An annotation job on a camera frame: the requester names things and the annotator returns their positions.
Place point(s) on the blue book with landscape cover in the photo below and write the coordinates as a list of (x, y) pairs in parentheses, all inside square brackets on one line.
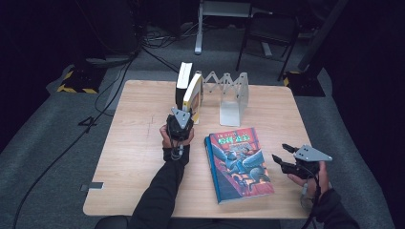
[(211, 171)]

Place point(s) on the person's right hand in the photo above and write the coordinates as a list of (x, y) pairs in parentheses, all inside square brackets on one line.
[(321, 181)]

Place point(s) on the grey expandable book rack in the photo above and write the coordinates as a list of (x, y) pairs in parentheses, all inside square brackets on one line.
[(232, 108)]

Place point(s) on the black hardcover book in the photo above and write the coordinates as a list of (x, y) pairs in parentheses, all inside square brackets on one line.
[(183, 86)]

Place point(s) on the person's dark clothed body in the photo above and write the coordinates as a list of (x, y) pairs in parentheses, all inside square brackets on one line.
[(111, 222)]

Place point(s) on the grey slanted stand pole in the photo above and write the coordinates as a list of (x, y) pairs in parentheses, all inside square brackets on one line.
[(321, 35)]

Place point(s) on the large black equipment box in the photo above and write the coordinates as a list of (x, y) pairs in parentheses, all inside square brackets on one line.
[(108, 28)]

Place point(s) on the white desk frame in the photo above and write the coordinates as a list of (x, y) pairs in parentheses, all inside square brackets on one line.
[(199, 28)]

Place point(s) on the red illustrated book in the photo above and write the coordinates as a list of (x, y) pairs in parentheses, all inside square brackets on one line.
[(242, 162)]

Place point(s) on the small grey floor plate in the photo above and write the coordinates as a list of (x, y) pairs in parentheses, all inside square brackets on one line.
[(92, 186)]

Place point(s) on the black yellow striped stand base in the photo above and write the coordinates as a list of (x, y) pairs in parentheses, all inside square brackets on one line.
[(79, 81)]

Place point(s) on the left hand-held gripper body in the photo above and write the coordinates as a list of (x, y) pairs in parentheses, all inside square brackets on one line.
[(180, 125)]

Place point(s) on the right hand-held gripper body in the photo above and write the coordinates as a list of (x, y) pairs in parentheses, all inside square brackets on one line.
[(310, 159)]

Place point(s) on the person's left hand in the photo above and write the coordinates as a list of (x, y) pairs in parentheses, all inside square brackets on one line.
[(165, 140)]

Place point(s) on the black chair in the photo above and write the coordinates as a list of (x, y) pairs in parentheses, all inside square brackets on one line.
[(270, 28)]

